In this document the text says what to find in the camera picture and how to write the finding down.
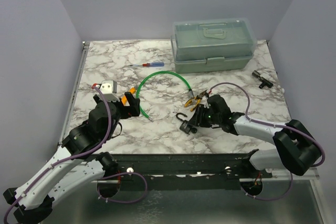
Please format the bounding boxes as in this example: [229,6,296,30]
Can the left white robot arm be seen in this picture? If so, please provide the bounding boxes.
[3,91,140,223]

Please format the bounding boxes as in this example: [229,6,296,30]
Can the black Kaijing padlock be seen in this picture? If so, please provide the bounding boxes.
[176,113,197,135]

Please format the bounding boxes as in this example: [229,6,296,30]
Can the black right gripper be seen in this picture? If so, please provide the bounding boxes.
[187,103,222,128]

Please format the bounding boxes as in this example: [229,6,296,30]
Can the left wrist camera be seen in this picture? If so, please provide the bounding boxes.
[98,80,119,102]

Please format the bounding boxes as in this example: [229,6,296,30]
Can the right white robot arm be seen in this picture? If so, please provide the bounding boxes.
[188,94,322,178]

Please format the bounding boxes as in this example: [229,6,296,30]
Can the green cable lock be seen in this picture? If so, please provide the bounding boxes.
[136,70,195,122]

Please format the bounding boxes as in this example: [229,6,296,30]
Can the orange utility knife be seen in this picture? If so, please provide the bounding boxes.
[121,87,137,105]

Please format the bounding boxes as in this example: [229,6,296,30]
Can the aluminium side rail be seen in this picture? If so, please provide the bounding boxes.
[57,41,90,147]

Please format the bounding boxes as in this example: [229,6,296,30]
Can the yellow black needle-nose pliers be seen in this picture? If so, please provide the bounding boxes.
[184,90,210,112]

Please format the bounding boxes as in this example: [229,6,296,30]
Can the black metal base rail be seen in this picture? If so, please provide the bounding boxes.
[98,153,272,191]

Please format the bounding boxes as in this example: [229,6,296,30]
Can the green translucent tool box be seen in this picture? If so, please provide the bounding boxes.
[171,18,257,73]

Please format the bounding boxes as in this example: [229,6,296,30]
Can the black cylinder lock part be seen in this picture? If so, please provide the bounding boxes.
[252,70,274,89]

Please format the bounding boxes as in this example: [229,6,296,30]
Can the red blue screwdriver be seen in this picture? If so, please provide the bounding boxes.
[128,62,164,67]

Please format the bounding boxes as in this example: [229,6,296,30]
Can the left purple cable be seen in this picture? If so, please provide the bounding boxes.
[4,83,148,223]

